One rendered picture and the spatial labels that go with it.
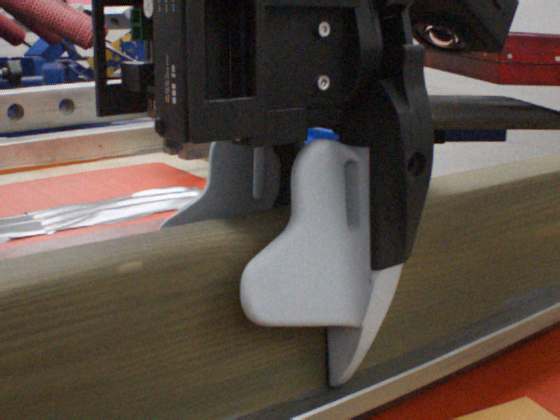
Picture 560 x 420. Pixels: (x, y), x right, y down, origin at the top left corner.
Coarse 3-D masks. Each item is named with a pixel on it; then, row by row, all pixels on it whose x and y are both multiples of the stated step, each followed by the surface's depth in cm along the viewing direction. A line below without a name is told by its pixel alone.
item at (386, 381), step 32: (512, 320) 31; (544, 320) 32; (416, 352) 28; (448, 352) 28; (480, 352) 29; (352, 384) 26; (384, 384) 26; (416, 384) 27; (256, 416) 24; (288, 416) 24; (320, 416) 24; (352, 416) 25
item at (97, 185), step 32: (0, 192) 68; (32, 192) 68; (64, 192) 68; (96, 192) 68; (128, 192) 68; (128, 224) 58; (160, 224) 58; (512, 352) 35; (544, 352) 35; (448, 384) 32; (480, 384) 32; (512, 384) 32; (544, 384) 32; (384, 416) 30; (416, 416) 30; (448, 416) 30
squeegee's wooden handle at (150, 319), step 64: (448, 192) 28; (512, 192) 30; (64, 256) 20; (128, 256) 20; (192, 256) 21; (448, 256) 29; (512, 256) 32; (0, 320) 18; (64, 320) 19; (128, 320) 20; (192, 320) 22; (384, 320) 27; (448, 320) 30; (0, 384) 18; (64, 384) 19; (128, 384) 21; (192, 384) 22; (256, 384) 24; (320, 384) 26
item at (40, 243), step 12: (0, 204) 64; (0, 216) 60; (12, 240) 53; (24, 240) 53; (36, 240) 53; (48, 240) 53; (0, 252) 50; (12, 252) 51; (24, 252) 51; (36, 252) 51
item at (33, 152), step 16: (96, 128) 85; (112, 128) 85; (128, 128) 85; (144, 128) 86; (0, 144) 76; (16, 144) 77; (32, 144) 78; (48, 144) 79; (64, 144) 80; (80, 144) 81; (96, 144) 83; (112, 144) 84; (128, 144) 85; (144, 144) 86; (160, 144) 88; (0, 160) 76; (16, 160) 77; (32, 160) 78; (48, 160) 79; (64, 160) 81; (80, 160) 82; (96, 160) 83; (208, 160) 82
